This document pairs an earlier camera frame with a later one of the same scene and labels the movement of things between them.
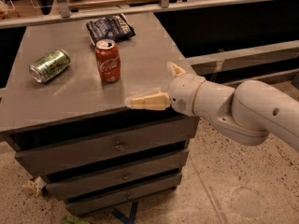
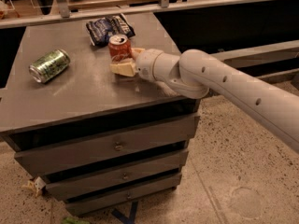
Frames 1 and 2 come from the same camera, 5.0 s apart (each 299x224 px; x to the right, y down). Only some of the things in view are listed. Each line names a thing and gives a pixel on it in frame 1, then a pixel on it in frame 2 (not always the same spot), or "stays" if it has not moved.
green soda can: [49, 65] stays
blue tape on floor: [127, 219] stays
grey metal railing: [66, 16] stays
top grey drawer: [106, 147] stays
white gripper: [183, 93] to [145, 63]
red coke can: [107, 55] to [120, 48]
